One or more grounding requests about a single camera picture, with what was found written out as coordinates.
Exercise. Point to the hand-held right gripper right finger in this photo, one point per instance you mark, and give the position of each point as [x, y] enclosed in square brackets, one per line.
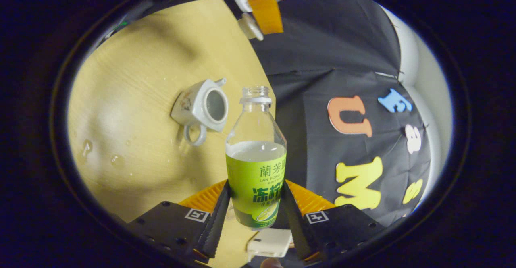
[342, 227]

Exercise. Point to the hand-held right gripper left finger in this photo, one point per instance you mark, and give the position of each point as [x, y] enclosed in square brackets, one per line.
[173, 223]

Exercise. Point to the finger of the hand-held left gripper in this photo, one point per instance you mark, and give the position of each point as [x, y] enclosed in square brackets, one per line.
[262, 6]

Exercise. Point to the white teacup lid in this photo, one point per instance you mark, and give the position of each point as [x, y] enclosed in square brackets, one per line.
[252, 28]

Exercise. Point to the green label water bottle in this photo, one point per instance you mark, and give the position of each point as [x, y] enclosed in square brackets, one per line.
[256, 179]

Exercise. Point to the white teacup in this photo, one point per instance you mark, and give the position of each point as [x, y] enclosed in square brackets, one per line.
[193, 106]

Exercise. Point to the white toaster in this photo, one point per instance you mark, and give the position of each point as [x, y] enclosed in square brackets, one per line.
[270, 242]

